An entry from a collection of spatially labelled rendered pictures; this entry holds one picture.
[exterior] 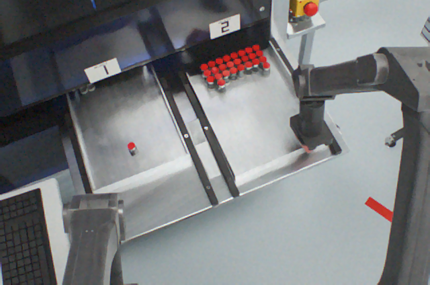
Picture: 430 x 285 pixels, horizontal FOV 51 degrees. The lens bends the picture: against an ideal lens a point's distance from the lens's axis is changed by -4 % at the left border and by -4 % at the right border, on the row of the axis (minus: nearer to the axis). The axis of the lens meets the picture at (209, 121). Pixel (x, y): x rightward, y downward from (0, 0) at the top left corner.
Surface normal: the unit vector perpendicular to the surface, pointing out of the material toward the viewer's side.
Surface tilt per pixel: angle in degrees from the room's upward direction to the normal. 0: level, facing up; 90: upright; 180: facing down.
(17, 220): 0
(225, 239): 0
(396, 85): 83
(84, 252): 41
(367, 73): 83
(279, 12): 90
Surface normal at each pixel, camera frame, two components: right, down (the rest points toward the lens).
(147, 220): -0.07, -0.48
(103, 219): 0.00, -0.94
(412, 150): -0.99, 0.11
